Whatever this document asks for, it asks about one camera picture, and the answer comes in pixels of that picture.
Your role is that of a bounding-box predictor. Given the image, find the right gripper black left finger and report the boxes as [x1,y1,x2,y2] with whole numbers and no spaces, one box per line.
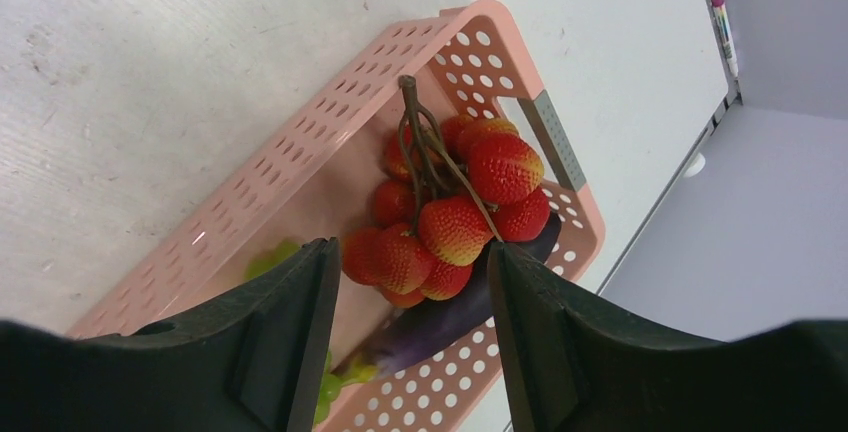
[1,238,341,431]

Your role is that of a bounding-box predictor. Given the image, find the dark purple eggplant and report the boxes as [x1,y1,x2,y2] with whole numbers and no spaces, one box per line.
[331,211,563,381]

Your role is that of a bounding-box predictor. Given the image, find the green grape bunch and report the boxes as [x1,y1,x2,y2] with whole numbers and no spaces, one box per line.
[244,237,379,425]

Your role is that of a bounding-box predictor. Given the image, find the marker pen on rail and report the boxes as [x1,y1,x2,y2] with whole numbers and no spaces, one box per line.
[710,0,739,80]

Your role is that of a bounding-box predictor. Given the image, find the red cherry tomato bunch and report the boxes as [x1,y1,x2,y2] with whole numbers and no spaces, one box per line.
[341,75,560,309]

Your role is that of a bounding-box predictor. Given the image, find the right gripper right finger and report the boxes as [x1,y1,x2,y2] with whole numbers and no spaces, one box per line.
[488,243,847,431]

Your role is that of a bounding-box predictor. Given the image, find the pink plastic basket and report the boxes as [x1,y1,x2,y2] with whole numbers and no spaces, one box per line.
[68,0,605,431]

